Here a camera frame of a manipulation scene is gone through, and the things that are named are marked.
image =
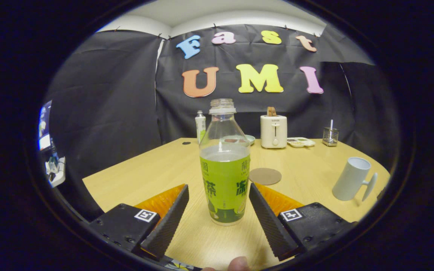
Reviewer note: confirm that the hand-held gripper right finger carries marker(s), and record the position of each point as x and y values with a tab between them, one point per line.
269	222

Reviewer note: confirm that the round brown coaster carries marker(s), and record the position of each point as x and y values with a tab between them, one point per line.
265	176

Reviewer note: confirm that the white device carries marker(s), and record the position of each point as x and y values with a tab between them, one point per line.
55	173

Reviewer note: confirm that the lit monitor screen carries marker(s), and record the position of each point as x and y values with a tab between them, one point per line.
45	128

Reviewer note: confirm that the bread slice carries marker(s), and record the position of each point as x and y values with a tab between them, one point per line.
271	111

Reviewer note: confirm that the white divided snack tray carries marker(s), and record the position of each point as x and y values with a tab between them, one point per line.
301	142

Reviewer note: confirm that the white cup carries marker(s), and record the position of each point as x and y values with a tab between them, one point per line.
349	180

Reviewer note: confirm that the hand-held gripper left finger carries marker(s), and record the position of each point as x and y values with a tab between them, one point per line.
168	226

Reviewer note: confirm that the white toaster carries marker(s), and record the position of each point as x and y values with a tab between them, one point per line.
273	130

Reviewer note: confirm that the clear juice bottle green label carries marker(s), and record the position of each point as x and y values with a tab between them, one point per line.
224	180

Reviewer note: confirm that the small white green bottle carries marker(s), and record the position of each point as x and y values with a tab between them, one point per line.
200	126

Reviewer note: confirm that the pale green plate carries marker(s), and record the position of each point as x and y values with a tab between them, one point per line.
251	140

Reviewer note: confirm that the wooden table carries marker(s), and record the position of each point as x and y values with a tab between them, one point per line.
156	169

